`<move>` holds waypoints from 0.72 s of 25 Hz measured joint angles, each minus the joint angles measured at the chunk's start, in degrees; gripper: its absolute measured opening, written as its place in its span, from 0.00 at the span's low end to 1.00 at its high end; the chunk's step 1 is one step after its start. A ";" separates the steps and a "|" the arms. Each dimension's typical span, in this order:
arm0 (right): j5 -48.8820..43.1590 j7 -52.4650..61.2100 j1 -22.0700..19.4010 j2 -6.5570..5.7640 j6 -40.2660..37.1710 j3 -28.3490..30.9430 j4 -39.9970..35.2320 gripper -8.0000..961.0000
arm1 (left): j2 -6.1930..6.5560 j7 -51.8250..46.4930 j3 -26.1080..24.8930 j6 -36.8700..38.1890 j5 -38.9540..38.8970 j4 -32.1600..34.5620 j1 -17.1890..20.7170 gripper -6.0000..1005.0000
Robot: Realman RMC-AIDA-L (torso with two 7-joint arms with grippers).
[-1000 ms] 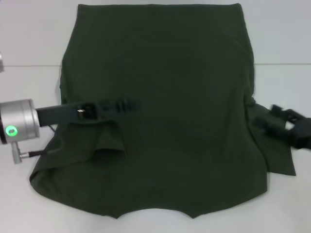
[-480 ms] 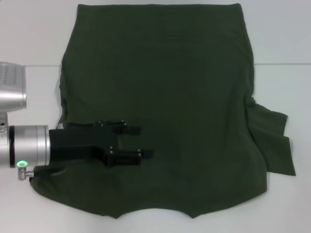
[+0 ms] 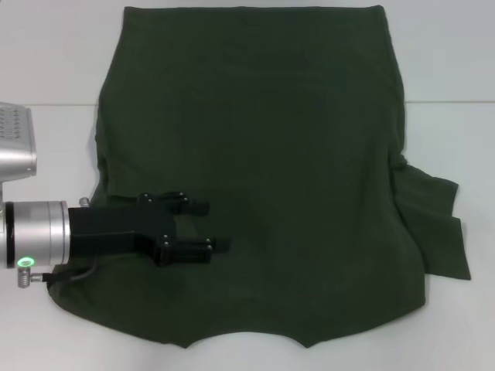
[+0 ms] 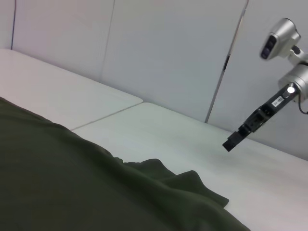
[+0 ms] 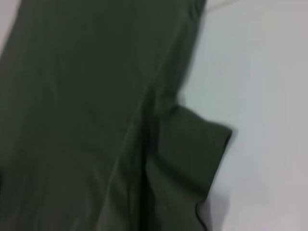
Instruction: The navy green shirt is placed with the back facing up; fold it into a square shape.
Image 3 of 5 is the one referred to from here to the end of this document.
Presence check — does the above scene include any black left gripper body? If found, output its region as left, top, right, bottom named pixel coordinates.
left=67, top=194, right=178, bottom=267

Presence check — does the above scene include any dark green t-shirt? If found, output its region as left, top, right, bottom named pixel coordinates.
left=48, top=4, right=472, bottom=349

